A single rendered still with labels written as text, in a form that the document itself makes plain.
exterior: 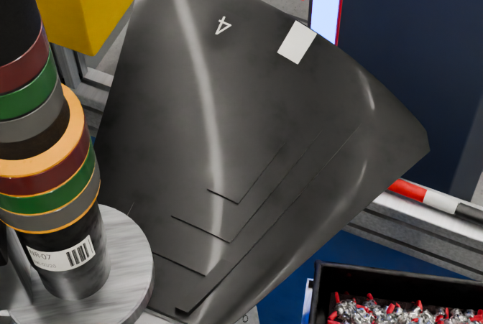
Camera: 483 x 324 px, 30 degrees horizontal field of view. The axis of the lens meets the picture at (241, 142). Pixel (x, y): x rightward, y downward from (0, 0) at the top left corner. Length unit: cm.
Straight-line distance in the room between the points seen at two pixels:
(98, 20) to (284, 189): 37
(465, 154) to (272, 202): 75
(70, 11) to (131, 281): 46
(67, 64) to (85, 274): 61
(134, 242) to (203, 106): 17
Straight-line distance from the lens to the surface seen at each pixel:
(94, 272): 40
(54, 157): 31
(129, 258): 42
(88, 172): 33
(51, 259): 37
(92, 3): 84
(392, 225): 95
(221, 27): 60
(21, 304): 41
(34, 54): 28
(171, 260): 52
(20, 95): 29
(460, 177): 132
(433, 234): 95
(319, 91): 60
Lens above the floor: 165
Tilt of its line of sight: 56 degrees down
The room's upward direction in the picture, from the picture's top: 1 degrees counter-clockwise
